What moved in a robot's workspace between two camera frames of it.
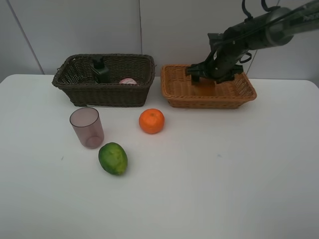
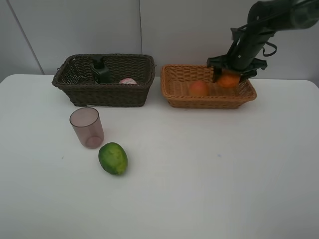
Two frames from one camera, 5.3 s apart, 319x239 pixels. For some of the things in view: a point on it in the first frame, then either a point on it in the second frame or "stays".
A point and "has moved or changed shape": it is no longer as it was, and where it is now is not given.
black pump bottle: (102, 74) stays
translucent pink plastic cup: (87, 125) stays
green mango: (113, 158) stays
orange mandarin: (151, 121) -> (228, 79)
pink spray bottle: (128, 80) stays
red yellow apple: (205, 87) has moved or changed shape
